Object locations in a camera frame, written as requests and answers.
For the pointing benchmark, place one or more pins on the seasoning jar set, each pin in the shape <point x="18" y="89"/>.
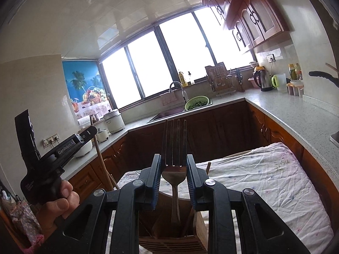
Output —
<point x="295" y="88"/>

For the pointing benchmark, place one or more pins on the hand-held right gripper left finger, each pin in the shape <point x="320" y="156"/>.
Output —
<point x="156" y="185"/>

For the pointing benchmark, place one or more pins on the wooden upper cabinets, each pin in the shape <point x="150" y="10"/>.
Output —
<point x="246" y="13"/>

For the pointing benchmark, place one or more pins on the orange cap bottle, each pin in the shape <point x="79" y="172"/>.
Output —
<point x="298" y="71"/>

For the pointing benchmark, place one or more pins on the green yellow bottle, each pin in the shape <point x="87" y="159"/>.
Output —
<point x="291" y="72"/>

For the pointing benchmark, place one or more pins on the paper towel roll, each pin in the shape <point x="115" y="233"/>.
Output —
<point x="84" y="121"/>

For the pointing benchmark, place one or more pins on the yellow oil bottle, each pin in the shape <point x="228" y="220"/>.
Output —
<point x="181" y="78"/>

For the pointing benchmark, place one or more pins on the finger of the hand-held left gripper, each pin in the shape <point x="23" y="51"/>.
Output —
<point x="88" y="132"/>

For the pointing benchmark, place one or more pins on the small white pot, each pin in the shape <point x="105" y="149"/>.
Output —
<point x="102" y="135"/>

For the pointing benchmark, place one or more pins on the beige dish cloth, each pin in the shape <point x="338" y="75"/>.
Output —
<point x="169" y="99"/>

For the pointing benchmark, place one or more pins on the white electric cooker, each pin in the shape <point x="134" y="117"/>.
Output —
<point x="114" y="121"/>

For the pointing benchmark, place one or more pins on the wooden cutlery drying rack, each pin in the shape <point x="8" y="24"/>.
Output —
<point x="219" y="79"/>

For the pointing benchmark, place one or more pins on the kitchen window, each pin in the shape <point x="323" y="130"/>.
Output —
<point x="164" y="63"/>

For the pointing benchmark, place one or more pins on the fruit print roller blind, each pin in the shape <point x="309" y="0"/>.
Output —
<point x="84" y="90"/>

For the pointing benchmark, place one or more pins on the pink white rice cooker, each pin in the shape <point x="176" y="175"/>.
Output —
<point x="85" y="149"/>

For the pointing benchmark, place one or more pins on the steel fork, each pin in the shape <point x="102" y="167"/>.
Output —
<point x="173" y="177"/>

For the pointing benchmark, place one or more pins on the steel electric kettle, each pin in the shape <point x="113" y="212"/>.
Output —
<point x="263" y="80"/>

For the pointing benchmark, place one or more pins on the steel kitchen faucet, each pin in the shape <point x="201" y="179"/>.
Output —
<point x="175" y="84"/>

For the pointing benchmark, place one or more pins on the kitchen sink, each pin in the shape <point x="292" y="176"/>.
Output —
<point x="169" y="115"/>

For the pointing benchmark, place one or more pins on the black wok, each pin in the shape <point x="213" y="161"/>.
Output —
<point x="321" y="74"/>

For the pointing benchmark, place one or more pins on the white bowl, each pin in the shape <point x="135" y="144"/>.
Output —
<point x="253" y="64"/>

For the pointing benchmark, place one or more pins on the small steel teapot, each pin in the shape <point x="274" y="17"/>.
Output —
<point x="95" y="117"/>

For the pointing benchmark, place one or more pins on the gas stove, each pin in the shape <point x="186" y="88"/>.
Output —
<point x="335" y="139"/>

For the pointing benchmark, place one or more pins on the white wall outlet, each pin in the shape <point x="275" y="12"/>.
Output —
<point x="271" y="58"/>
<point x="51" y="140"/>

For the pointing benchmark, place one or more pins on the green colander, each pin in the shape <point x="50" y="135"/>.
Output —
<point x="197" y="103"/>

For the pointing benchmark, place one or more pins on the wooden utensil holder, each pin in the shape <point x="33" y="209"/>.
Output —
<point x="172" y="243"/>

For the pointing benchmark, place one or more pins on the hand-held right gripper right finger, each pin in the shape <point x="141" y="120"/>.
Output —
<point x="192" y="185"/>

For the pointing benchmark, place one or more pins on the floral white tablecloth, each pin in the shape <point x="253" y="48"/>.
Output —
<point x="264" y="180"/>

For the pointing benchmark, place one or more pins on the green white jug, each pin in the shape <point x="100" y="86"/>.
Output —
<point x="280" y="83"/>

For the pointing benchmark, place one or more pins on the pink floral cloth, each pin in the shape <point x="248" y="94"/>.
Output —
<point x="26" y="222"/>

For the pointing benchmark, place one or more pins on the person's left hand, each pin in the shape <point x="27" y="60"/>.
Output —
<point x="61" y="206"/>

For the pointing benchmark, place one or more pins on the wooden spatula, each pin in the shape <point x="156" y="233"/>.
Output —
<point x="332" y="67"/>

